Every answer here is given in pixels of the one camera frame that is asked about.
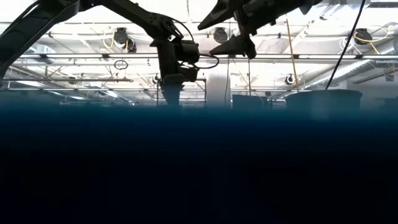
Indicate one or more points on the dark background panel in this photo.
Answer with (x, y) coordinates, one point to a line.
(248, 102)
(390, 104)

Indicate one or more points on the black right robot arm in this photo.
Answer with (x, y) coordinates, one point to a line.
(311, 4)

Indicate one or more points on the long ceiling light bar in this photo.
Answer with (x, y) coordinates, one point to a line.
(93, 56)

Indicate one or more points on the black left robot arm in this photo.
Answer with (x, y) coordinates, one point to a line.
(31, 28)

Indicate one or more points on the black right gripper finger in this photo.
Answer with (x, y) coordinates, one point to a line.
(236, 46)
(217, 14)

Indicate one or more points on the black background frame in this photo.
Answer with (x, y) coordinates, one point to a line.
(203, 93)

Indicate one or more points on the black plastic bucket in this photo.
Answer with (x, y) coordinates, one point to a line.
(323, 104)

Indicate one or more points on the silver ceiling air duct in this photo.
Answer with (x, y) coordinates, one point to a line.
(40, 51)

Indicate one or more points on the silver flexible duct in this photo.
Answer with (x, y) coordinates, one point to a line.
(367, 63)

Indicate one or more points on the white column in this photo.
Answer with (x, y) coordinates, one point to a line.
(217, 90)

